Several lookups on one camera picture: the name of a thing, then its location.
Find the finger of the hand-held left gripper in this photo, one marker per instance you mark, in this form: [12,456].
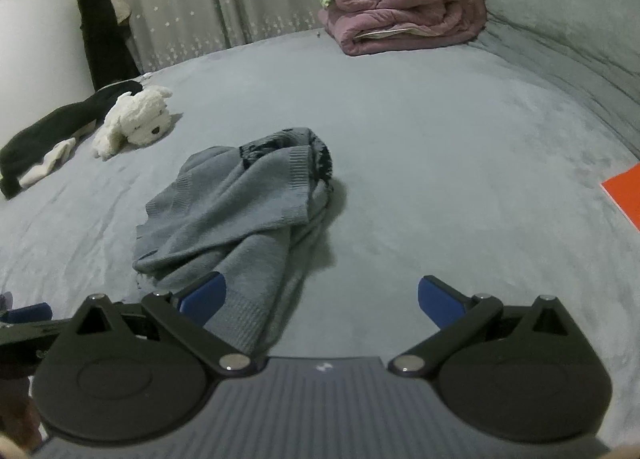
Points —
[25,331]

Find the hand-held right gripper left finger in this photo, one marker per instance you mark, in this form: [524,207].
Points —
[205,301]

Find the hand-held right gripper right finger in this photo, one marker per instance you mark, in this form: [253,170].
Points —
[440,304]

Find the grey knit sweater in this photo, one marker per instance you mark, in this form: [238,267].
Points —
[240,209]

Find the grey bed sheet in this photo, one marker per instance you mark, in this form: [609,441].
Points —
[450,139]

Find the white cloth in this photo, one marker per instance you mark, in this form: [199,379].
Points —
[45,164]

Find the white plush dog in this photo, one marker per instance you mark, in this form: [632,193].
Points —
[135,119]

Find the black garment with white sock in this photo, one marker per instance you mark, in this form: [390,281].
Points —
[50,126]

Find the orange flat box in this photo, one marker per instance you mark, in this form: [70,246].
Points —
[625,194]

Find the black hanging garment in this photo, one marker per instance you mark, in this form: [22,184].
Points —
[102,39]

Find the pink folded quilt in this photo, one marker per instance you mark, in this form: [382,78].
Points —
[400,9]

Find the grey padded headboard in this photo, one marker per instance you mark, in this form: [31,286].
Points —
[575,14]

